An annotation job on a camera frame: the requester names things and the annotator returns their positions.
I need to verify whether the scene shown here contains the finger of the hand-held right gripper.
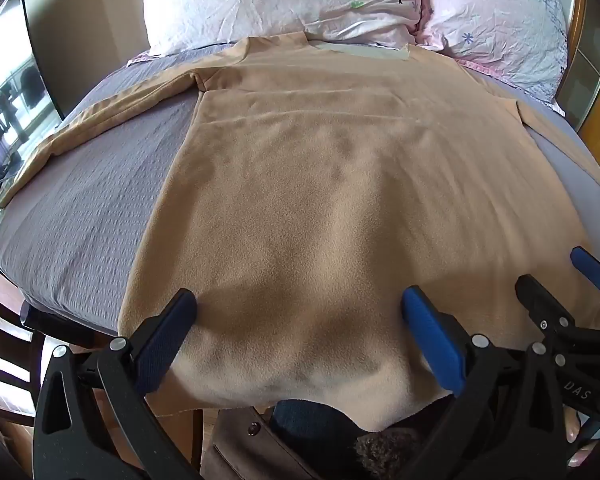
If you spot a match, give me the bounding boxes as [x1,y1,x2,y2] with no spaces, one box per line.
[514,274,577,335]
[569,246,600,293]

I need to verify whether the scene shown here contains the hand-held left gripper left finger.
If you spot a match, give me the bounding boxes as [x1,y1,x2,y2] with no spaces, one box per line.
[32,287,207,480]

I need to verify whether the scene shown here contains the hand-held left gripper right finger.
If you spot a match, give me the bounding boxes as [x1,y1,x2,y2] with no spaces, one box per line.
[401,285,569,480]

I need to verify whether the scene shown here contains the tan fleece shirt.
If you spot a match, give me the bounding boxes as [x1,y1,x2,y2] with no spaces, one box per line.
[0,35,600,433]

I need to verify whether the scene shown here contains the person's right hand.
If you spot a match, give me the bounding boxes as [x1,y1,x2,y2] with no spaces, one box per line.
[562,404,600,467]

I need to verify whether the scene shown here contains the brown fur trim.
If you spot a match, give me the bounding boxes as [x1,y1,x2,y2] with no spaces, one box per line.
[352,427,423,480]

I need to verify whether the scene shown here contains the grey textured bedsheet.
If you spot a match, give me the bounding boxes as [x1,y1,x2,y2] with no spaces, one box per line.
[0,42,600,333]

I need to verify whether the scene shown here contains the person's brown jacket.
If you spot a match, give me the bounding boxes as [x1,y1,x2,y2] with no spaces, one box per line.
[213,404,361,480]

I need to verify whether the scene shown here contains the person's dark blue pants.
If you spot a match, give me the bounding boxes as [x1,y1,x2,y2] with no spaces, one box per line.
[269,399,368,463]

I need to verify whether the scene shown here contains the dark wooden chair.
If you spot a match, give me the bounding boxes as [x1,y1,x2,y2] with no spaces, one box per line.
[0,195,48,428]

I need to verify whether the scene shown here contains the wooden headboard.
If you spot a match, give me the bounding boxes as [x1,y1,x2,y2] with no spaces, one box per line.
[526,0,600,170]

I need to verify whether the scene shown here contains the pink floral pillow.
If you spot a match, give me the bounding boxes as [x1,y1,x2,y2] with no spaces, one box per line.
[414,0,569,117]

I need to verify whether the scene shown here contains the glass window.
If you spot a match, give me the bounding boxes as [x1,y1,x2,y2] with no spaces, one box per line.
[0,0,65,207]

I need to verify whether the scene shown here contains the white floral tree-print pillow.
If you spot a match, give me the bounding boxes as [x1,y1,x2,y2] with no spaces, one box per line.
[144,0,427,57]

